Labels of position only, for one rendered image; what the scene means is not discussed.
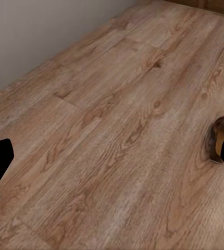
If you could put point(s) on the sandal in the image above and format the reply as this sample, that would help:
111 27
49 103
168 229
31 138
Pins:
217 131

